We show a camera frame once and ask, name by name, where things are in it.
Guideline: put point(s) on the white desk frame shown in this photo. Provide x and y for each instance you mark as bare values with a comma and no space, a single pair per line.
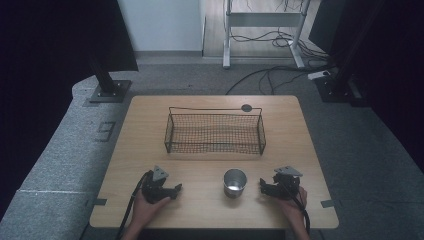
263,20

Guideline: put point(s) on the grey tape strip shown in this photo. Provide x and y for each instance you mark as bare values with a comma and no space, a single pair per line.
327,203
100,201

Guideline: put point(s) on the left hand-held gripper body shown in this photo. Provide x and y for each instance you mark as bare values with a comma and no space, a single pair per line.
154,188

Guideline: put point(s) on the black stand with base plate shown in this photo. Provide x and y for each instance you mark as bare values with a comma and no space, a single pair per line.
336,88
108,86

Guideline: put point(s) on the silver metal cup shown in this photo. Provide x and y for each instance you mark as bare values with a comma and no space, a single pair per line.
235,184

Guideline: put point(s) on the white power strip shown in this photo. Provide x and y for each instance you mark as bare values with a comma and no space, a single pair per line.
318,75

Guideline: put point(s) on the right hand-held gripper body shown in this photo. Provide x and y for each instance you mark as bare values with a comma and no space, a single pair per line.
286,185

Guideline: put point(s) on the dark curtain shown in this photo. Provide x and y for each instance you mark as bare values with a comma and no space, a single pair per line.
383,66
50,66

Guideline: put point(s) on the person's left hand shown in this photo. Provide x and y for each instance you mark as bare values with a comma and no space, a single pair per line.
146,210

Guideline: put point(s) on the person's right hand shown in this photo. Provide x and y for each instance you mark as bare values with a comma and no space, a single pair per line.
293,208

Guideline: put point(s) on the dark round table grommet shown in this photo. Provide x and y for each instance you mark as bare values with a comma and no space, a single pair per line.
246,108

